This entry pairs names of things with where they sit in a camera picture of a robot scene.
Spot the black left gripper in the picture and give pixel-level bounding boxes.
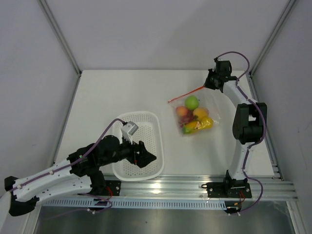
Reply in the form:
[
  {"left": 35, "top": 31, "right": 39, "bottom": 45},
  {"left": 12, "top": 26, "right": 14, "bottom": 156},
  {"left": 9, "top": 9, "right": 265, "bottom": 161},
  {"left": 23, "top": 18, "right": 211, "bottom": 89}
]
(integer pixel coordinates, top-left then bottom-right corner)
[{"left": 100, "top": 133, "right": 156, "bottom": 167}]

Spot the green apple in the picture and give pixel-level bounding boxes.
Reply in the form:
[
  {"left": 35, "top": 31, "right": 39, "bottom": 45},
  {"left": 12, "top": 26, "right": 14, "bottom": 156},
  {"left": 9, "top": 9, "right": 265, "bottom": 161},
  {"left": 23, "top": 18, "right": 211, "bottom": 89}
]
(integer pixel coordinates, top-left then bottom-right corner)
[{"left": 184, "top": 96, "right": 199, "bottom": 110}]

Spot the orange peach with leaf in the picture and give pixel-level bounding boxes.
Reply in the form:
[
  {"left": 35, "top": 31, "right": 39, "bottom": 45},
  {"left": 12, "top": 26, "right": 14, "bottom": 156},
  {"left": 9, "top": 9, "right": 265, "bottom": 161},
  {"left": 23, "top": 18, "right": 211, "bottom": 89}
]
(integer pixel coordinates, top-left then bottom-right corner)
[{"left": 193, "top": 107, "right": 209, "bottom": 121}]

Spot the clear orange zip bag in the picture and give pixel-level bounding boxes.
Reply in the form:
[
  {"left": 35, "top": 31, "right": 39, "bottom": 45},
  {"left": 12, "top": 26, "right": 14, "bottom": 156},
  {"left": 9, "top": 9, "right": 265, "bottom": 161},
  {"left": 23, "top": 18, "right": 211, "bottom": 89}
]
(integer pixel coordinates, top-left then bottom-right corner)
[{"left": 168, "top": 86, "right": 221, "bottom": 136}]

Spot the yellow pear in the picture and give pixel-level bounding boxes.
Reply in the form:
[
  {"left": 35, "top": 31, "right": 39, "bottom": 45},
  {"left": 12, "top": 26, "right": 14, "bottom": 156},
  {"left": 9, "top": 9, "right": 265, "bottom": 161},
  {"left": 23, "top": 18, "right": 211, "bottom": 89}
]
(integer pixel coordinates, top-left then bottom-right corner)
[{"left": 199, "top": 117, "right": 214, "bottom": 130}]

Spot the red grape bunch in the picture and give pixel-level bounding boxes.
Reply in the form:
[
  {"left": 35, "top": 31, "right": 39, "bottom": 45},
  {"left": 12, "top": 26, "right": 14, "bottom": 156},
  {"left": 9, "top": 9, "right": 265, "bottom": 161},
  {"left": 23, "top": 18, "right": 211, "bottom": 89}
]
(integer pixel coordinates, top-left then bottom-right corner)
[{"left": 178, "top": 115, "right": 194, "bottom": 128}]

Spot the yellow green mango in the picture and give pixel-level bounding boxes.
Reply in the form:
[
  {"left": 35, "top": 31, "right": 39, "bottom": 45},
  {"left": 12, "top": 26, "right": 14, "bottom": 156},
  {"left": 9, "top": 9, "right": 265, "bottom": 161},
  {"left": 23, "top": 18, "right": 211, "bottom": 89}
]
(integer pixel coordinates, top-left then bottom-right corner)
[{"left": 182, "top": 120, "right": 201, "bottom": 135}]

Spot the pink peach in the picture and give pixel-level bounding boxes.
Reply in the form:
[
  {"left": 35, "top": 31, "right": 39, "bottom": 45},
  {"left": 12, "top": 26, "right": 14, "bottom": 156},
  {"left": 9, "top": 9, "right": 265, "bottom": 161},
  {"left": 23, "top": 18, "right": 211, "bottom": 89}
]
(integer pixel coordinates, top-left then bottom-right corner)
[{"left": 175, "top": 106, "right": 189, "bottom": 117}]

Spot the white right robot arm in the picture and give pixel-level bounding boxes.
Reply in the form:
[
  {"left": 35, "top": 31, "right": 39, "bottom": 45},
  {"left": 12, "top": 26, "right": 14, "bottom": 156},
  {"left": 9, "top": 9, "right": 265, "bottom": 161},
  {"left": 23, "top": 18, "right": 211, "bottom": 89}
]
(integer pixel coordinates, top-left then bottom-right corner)
[{"left": 202, "top": 58, "right": 267, "bottom": 198}]

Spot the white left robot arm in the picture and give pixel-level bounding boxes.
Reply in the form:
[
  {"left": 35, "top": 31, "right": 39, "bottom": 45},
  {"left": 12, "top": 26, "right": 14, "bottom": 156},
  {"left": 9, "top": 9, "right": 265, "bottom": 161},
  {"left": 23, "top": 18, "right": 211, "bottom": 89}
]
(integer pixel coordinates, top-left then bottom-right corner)
[{"left": 4, "top": 135, "right": 156, "bottom": 216}]

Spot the white perforated plastic basket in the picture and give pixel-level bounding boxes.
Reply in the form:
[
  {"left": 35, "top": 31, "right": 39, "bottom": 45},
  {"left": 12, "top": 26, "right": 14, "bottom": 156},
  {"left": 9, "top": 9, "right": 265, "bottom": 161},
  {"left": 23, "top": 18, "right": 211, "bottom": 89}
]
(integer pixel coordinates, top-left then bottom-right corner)
[{"left": 112, "top": 111, "right": 164, "bottom": 181}]

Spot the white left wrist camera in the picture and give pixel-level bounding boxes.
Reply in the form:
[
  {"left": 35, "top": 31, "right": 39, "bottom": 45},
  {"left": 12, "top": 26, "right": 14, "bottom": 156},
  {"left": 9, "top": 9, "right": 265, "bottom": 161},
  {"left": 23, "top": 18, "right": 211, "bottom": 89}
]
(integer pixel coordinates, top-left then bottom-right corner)
[{"left": 121, "top": 121, "right": 138, "bottom": 144}]

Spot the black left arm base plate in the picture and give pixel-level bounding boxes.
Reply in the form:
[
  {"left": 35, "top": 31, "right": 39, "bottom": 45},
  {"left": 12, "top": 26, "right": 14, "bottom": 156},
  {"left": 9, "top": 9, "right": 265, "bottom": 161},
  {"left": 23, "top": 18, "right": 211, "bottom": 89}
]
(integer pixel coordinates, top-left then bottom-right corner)
[{"left": 87, "top": 180, "right": 121, "bottom": 197}]

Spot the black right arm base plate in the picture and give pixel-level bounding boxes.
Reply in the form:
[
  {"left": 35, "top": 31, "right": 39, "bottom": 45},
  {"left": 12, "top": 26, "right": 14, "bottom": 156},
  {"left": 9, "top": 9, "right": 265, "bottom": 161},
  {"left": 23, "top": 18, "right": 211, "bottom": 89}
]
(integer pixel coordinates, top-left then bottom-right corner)
[{"left": 201, "top": 182, "right": 252, "bottom": 198}]

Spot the right aluminium frame post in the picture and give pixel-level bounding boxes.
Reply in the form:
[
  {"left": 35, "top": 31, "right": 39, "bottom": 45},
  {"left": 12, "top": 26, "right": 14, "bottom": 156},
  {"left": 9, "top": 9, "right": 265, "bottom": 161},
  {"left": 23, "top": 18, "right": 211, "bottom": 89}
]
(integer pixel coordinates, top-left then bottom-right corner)
[{"left": 249, "top": 0, "right": 299, "bottom": 78}]

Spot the aluminium frame post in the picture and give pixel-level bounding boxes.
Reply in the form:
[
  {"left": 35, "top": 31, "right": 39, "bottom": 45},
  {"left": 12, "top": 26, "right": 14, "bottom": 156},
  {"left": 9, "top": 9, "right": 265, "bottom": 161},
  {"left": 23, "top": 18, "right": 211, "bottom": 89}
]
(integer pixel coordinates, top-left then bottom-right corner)
[
  {"left": 249, "top": 0, "right": 299, "bottom": 78},
  {"left": 37, "top": 0, "right": 82, "bottom": 77}
]

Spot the white slotted cable duct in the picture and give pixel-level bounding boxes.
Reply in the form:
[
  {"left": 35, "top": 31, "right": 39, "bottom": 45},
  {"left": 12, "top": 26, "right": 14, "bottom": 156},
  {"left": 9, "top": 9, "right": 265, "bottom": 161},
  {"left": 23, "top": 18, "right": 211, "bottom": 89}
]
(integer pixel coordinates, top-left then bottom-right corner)
[{"left": 44, "top": 197, "right": 227, "bottom": 210}]

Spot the aluminium front rail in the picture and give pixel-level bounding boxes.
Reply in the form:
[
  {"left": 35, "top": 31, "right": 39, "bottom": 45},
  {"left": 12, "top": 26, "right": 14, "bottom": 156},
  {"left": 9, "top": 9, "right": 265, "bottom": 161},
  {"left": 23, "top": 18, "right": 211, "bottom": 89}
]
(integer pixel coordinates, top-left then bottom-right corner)
[{"left": 115, "top": 175, "right": 298, "bottom": 201}]

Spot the left aluminium frame post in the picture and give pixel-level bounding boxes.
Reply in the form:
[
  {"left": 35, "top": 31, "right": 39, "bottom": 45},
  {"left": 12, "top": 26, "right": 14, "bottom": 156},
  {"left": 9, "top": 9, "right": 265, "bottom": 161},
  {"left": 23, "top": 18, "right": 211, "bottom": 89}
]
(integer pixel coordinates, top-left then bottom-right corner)
[{"left": 37, "top": 0, "right": 82, "bottom": 77}]

